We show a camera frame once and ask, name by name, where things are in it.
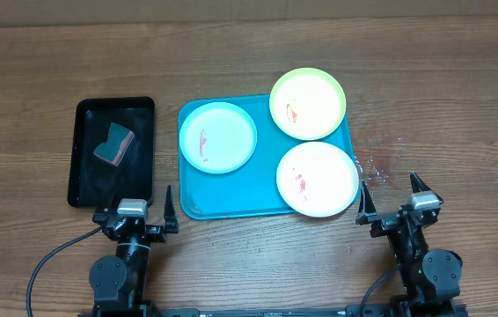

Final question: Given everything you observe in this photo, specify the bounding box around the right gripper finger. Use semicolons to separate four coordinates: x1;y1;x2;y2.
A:
356;181;377;220
410;172;431;193

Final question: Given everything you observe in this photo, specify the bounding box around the white plate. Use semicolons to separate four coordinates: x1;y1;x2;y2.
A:
276;142;359;217

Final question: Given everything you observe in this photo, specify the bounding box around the green and pink sponge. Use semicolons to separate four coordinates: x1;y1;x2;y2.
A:
93;122;135;166

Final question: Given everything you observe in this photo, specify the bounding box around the light blue plate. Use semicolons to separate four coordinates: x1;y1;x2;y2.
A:
179;101;257;173

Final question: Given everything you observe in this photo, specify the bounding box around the yellow-green plate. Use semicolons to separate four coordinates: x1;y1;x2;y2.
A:
269;68;347;141

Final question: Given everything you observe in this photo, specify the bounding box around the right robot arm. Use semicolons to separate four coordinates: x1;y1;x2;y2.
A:
355;172;468;317

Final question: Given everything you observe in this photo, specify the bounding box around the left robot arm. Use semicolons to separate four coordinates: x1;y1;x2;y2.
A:
89;187;179;317

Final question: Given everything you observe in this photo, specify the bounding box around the black rectangular tray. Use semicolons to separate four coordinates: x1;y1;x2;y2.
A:
67;96;156;208

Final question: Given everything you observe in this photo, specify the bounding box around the teal serving tray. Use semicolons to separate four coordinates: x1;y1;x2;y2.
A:
178;95;355;219

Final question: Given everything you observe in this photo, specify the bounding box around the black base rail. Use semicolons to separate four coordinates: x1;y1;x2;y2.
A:
77;303;469;317

